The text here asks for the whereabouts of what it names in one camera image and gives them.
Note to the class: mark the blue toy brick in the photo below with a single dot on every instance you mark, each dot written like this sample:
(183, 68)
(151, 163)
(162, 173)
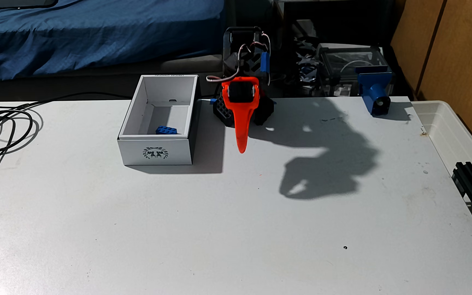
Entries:
(166, 130)

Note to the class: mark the clear plastic enclosure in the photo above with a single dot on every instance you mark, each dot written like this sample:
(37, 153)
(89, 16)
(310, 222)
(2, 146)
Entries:
(348, 61)

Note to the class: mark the blue bed sheet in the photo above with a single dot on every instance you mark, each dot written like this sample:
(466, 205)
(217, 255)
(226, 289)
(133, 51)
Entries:
(96, 37)

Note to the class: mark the white cardboard box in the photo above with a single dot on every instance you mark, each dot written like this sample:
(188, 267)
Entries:
(158, 153)

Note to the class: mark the wooden cabinet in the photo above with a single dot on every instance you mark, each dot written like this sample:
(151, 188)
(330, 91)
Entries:
(461, 53)

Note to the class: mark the blue printed mount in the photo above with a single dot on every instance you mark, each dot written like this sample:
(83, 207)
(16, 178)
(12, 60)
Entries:
(373, 88)

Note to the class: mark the black tablet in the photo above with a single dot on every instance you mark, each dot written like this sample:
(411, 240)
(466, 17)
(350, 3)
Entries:
(21, 4)

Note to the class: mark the white plastic bin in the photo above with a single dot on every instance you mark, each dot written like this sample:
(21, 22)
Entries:
(445, 127)

